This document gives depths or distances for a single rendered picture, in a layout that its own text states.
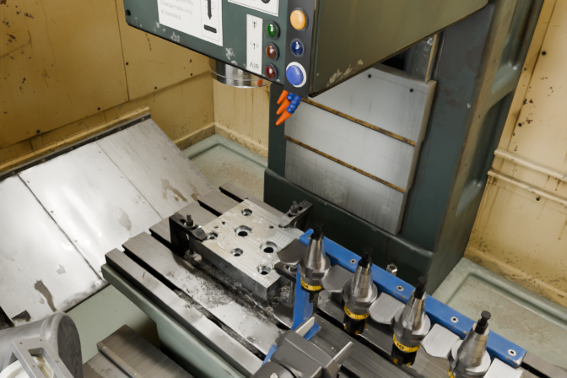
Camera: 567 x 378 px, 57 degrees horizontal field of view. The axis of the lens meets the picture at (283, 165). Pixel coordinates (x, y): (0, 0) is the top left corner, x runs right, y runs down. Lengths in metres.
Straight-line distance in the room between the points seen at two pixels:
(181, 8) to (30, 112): 1.24
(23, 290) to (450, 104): 1.42
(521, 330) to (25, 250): 1.68
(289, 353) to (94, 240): 1.17
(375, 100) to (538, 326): 0.99
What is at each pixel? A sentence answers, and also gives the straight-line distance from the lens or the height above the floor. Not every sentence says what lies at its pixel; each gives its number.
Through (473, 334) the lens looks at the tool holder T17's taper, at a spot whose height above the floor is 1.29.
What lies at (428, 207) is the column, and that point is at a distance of 1.60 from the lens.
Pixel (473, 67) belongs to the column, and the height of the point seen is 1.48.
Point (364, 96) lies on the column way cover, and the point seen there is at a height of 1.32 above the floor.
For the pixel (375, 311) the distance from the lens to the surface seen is 1.00.
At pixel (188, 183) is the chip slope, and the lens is 2.17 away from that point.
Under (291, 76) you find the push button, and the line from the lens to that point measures 0.75.
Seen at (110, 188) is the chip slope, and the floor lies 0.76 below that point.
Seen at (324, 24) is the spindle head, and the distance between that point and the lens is 0.72.
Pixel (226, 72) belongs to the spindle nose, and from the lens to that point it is 1.06.
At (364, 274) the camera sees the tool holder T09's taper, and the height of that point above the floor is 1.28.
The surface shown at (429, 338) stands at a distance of 0.99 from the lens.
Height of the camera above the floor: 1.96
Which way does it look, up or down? 33 degrees down
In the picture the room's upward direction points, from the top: 3 degrees clockwise
